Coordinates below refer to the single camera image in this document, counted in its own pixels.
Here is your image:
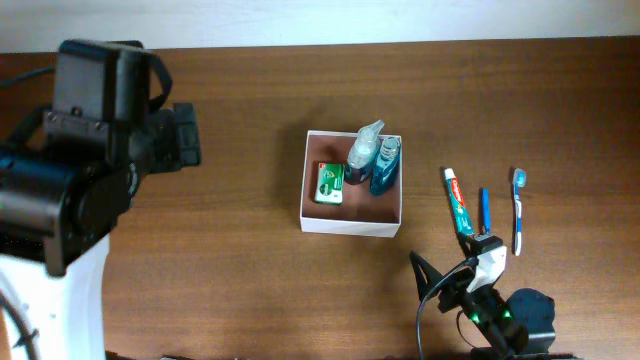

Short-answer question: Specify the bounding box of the green white soap box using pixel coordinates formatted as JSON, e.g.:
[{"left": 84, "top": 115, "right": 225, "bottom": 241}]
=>
[{"left": 314, "top": 162, "right": 344, "bottom": 206}]

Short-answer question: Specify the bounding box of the white open cardboard box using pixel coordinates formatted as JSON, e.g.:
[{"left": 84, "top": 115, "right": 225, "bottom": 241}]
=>
[{"left": 299, "top": 130, "right": 403, "bottom": 238}]

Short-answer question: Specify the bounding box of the teal mouthwash bottle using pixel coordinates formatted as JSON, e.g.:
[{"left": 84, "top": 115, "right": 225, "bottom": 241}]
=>
[{"left": 370, "top": 137, "right": 402, "bottom": 196}]

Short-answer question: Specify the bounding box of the green red toothpaste tube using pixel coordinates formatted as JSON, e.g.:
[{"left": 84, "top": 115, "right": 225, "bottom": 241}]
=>
[{"left": 443, "top": 168, "right": 475, "bottom": 236}]

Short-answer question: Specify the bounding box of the blue white toothbrush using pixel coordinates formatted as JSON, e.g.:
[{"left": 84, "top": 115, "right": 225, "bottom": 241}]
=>
[{"left": 512, "top": 168, "right": 526, "bottom": 256}]

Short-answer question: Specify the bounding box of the clear foaming soap pump bottle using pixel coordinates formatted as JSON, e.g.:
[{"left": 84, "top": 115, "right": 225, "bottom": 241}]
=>
[{"left": 345, "top": 119, "right": 385, "bottom": 185}]

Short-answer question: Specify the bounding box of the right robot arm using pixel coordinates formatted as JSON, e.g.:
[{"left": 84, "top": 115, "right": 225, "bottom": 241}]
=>
[{"left": 409, "top": 234, "right": 556, "bottom": 359}]

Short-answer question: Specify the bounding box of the blue disposable razor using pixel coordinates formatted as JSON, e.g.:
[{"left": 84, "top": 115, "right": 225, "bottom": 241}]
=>
[{"left": 480, "top": 188, "right": 491, "bottom": 234}]

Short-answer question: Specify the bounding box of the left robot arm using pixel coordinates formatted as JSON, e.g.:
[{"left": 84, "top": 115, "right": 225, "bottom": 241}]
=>
[{"left": 1, "top": 39, "right": 202, "bottom": 359}]

